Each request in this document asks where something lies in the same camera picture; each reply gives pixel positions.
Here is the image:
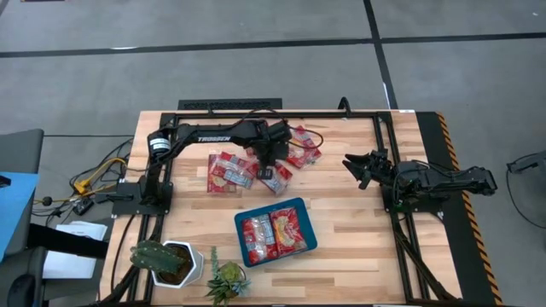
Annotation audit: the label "black computer mouse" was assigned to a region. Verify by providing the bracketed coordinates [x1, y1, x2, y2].
[7, 274, 35, 307]

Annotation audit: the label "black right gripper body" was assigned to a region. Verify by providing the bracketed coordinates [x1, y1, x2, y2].
[364, 148, 398, 191]

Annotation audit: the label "blue board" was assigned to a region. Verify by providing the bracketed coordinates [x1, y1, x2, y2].
[0, 171, 40, 262]

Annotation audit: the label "black floor vent grate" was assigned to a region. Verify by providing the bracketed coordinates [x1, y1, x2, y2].
[177, 98, 283, 111]

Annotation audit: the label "white papers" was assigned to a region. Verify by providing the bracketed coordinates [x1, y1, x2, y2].
[42, 220, 108, 281]

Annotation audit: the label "blue rectangular basket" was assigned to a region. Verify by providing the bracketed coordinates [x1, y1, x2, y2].
[233, 196, 319, 269]

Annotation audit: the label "yellow cable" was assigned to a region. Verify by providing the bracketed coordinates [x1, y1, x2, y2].
[73, 156, 129, 196]

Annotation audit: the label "black metal table frame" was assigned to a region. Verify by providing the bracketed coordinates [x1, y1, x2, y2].
[102, 111, 460, 306]

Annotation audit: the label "white hexagonal plant pot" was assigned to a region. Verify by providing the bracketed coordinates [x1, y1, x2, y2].
[152, 240, 205, 290]

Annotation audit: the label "black connector box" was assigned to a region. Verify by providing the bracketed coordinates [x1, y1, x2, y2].
[72, 199, 95, 217]

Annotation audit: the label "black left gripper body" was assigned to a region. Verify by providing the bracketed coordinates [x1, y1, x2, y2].
[246, 138, 293, 170]

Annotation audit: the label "black mat with hazard stripes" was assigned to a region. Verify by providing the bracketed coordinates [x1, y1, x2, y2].
[415, 111, 504, 307]

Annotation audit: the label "dark grey box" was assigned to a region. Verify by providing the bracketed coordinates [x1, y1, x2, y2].
[0, 129, 45, 175]

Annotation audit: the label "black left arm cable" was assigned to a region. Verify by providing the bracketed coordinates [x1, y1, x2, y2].
[238, 108, 324, 151]

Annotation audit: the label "small succulent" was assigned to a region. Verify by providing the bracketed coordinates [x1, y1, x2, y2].
[204, 246, 252, 307]

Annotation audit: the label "green cactus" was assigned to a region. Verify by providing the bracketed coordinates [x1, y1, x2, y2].
[130, 240, 185, 275]

